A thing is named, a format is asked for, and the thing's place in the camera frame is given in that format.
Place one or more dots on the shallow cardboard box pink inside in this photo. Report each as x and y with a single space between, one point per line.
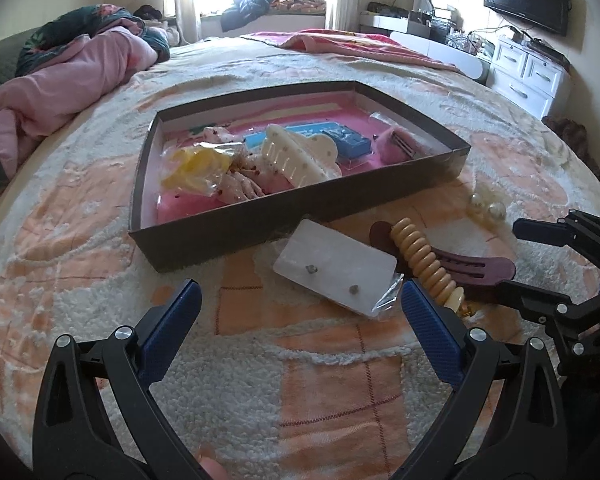
280 220

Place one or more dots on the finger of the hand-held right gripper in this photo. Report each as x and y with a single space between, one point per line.
535 302
540 228

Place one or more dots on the polka-dot mesh hair bow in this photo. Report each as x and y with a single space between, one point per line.
240 185

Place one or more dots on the beige ribbed hair clip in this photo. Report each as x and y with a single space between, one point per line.
425 260

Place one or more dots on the brown fuzzy bag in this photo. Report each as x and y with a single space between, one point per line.
575 140

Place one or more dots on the earring card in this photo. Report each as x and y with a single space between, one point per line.
330 265

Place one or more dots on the pink printed blanket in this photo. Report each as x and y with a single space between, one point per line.
360 45

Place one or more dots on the white hair claw clip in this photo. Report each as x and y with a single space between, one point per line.
300 157

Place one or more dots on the pink quilt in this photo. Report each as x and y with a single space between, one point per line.
70 80

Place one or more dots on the white desk with clutter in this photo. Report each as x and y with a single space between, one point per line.
430 45

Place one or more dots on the white drawer dresser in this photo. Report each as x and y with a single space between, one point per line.
525 80

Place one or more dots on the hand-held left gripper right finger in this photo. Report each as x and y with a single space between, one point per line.
430 330

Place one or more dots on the pearl hair accessory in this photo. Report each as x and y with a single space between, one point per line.
485 207

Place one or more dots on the person's left hand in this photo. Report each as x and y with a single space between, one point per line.
214 466

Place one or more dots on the dark floral quilt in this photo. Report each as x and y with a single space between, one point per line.
80 17

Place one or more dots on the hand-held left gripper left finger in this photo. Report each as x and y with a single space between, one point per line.
172 325

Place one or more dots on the small blue box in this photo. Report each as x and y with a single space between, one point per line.
347 142

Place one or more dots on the dark red hair clip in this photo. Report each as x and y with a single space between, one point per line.
480 270

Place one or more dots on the black set-top box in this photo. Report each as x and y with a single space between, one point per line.
547 50

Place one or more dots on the blue printed card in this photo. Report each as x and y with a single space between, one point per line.
280 132

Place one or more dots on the pile of dark clothes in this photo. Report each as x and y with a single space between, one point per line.
250 5

